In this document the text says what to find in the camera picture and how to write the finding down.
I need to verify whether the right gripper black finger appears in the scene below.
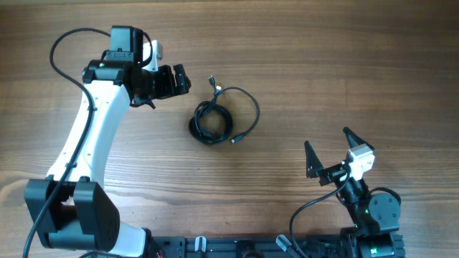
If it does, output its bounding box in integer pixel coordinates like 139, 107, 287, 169
343, 127, 374, 151
304, 140, 323, 178

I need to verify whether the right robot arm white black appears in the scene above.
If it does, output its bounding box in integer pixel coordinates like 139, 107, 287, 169
302, 127, 404, 257

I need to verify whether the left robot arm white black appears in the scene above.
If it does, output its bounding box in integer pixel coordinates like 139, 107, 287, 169
24, 26, 191, 257

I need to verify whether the black USB cable long loop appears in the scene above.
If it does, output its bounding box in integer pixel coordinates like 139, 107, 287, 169
213, 85, 260, 145

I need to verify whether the black thin USB cable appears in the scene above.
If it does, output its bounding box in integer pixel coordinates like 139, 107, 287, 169
193, 75, 223, 119

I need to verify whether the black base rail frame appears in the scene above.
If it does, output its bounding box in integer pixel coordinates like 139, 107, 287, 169
143, 227, 406, 258

